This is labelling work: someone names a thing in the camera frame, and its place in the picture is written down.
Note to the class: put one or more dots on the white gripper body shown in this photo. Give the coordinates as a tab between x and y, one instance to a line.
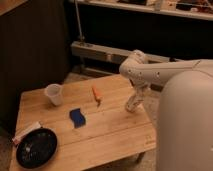
140	88

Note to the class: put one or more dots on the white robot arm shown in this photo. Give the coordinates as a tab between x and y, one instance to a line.
185	114

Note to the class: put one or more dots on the grey metal shelf beam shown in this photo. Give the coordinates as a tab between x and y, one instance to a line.
98	52

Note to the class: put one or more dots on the orange carrot toy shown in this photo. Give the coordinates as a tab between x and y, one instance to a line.
97	95

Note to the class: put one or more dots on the wooden table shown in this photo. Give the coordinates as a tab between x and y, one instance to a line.
110	132

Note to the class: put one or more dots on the blue sponge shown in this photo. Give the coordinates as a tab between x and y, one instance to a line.
77	118

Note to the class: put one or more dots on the metal vertical pole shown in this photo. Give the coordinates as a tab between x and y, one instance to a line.
81	36

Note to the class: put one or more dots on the translucent plastic cup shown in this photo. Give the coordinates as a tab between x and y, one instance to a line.
54	93

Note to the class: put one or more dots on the upper shelf with items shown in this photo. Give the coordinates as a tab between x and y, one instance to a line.
156	8

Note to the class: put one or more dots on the white toothpaste tube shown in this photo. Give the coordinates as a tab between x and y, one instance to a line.
17	138

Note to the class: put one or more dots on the black round plate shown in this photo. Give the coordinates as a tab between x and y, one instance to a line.
36	148

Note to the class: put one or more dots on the black handle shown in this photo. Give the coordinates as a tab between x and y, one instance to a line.
172	59

